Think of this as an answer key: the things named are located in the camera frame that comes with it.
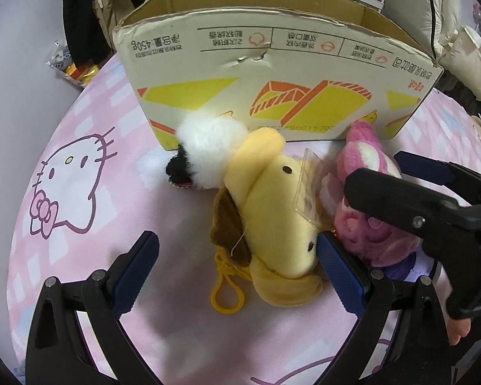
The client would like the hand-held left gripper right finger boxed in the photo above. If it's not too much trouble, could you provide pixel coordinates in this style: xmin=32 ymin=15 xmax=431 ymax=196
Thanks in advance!
xmin=316 ymin=232 xmax=451 ymax=385

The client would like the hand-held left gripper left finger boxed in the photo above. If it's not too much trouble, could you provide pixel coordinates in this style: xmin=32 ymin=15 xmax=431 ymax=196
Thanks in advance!
xmin=26 ymin=230 xmax=163 ymax=385

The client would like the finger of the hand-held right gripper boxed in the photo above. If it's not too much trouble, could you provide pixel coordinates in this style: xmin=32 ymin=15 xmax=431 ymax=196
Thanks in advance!
xmin=344 ymin=167 xmax=478 ymax=246
xmin=393 ymin=151 xmax=481 ymax=208

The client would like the pink bear plush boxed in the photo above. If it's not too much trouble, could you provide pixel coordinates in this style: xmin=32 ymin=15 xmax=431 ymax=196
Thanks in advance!
xmin=320 ymin=119 xmax=450 ymax=281

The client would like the yellow dog plush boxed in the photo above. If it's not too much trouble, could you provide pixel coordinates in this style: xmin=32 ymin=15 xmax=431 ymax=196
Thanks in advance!
xmin=209 ymin=127 xmax=333 ymax=314

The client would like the white and black fluffy plush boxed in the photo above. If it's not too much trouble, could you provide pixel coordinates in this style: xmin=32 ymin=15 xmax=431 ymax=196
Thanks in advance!
xmin=166 ymin=111 xmax=249 ymax=190

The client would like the printed cardboard box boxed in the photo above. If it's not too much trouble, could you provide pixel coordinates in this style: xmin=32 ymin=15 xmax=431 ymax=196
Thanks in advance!
xmin=112 ymin=0 xmax=445 ymax=153

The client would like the person's right hand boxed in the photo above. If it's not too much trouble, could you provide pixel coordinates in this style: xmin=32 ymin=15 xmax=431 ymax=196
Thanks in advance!
xmin=444 ymin=285 xmax=472 ymax=346

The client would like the pink cartoon cat bedsheet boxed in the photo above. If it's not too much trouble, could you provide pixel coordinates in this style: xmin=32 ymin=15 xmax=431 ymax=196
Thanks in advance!
xmin=6 ymin=52 xmax=481 ymax=385

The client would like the clear plastic bag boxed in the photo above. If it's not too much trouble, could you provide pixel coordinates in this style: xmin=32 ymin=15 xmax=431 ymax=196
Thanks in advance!
xmin=292 ymin=148 xmax=337 ymax=229

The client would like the cream office chair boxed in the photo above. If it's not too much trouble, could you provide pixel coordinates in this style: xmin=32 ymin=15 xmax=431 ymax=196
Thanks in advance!
xmin=379 ymin=0 xmax=481 ymax=101

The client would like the snack bag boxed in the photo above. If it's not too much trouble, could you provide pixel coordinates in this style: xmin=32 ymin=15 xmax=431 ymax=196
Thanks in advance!
xmin=46 ymin=40 xmax=101 ymax=89

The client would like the black coat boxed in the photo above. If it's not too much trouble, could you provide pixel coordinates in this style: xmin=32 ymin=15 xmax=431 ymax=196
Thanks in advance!
xmin=61 ymin=0 xmax=113 ymax=69

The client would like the beige coat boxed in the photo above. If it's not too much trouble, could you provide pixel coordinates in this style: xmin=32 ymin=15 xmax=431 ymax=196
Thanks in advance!
xmin=92 ymin=0 xmax=145 ymax=51

